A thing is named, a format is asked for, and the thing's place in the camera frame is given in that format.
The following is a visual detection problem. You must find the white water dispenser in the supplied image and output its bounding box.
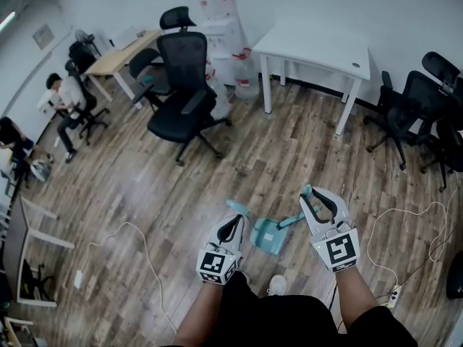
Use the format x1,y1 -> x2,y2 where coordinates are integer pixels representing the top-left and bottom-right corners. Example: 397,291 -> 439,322
200,18 -> 242,86

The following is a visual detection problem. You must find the person's right forearm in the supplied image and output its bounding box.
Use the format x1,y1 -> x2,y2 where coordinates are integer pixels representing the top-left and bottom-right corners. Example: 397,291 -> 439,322
334,267 -> 381,334

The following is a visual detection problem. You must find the person's white shoe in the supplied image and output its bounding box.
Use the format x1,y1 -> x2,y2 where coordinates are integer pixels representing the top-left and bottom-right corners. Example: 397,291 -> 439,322
267,275 -> 287,296

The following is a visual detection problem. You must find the ceiling tube light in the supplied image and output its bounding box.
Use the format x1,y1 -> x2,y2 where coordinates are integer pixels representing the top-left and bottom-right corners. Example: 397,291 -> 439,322
0,11 -> 16,32

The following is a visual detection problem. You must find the white floor cable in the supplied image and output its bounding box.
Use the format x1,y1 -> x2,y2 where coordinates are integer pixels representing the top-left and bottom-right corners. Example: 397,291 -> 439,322
365,171 -> 460,285
88,221 -> 178,334

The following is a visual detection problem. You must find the light wooden table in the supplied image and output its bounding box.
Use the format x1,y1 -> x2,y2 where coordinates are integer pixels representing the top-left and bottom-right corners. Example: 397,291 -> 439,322
83,29 -> 163,103

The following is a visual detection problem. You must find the white box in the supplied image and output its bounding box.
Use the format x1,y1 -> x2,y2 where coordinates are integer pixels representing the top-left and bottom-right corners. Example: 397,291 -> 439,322
38,90 -> 59,115

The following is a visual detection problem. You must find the person's black clothing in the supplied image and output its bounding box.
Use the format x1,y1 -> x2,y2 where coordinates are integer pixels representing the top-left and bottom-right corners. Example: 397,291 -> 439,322
158,271 -> 419,347

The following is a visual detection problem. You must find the person's left forearm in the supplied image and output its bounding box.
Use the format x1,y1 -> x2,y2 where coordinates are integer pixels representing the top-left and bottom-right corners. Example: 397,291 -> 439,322
172,282 -> 224,347

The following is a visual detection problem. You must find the black standing fan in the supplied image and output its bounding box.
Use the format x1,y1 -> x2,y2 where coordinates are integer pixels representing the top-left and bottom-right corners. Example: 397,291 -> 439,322
74,29 -> 102,57

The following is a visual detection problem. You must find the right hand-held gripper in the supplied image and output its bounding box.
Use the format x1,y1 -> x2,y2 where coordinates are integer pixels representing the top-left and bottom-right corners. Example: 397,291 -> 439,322
298,186 -> 360,274

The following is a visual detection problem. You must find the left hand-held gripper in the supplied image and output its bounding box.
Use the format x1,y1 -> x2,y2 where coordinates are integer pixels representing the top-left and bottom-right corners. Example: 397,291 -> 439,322
196,213 -> 246,286

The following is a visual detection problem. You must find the small black armchair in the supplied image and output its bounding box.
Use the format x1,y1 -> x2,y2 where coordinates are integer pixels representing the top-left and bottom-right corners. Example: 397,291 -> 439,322
128,48 -> 173,111

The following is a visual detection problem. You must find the teal broom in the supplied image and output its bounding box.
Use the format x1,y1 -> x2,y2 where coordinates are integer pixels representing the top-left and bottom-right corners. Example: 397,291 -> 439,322
277,184 -> 321,228

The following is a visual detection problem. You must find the grey floor device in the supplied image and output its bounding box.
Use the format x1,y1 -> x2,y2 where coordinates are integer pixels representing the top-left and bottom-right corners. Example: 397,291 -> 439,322
30,153 -> 55,183

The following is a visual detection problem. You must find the teal dustpan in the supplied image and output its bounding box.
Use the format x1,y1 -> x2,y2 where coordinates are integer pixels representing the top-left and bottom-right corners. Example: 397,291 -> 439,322
226,200 -> 291,256

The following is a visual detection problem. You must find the white table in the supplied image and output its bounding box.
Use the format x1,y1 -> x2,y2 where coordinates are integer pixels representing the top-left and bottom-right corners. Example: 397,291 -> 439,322
252,22 -> 372,136

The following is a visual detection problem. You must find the black mesh headrest office chair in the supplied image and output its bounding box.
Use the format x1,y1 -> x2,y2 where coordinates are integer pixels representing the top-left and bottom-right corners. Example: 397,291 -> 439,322
147,6 -> 232,167
363,51 -> 462,171

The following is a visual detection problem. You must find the dark desk with white legs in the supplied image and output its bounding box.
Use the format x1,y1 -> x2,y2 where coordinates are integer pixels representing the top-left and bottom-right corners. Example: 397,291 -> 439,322
1,193 -> 76,309

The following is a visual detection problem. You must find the framed wall notice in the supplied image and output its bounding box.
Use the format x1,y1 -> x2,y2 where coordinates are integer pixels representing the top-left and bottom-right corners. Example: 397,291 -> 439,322
32,22 -> 55,51

